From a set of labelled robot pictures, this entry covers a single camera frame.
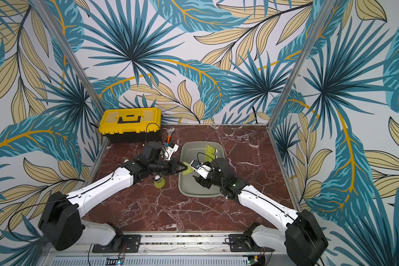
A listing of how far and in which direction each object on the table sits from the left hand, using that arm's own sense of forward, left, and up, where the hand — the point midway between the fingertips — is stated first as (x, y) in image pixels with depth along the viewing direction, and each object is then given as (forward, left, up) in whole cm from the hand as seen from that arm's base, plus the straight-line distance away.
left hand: (187, 169), depth 76 cm
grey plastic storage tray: (0, 0, -18) cm, 18 cm away
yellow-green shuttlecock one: (+20, -12, -19) cm, 30 cm away
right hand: (+3, -6, -4) cm, 7 cm away
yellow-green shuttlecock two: (+21, -12, -15) cm, 28 cm away
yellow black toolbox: (+34, +37, -7) cm, 51 cm away
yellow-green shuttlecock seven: (+1, +15, -16) cm, 22 cm away
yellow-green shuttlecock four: (0, -1, -1) cm, 2 cm away
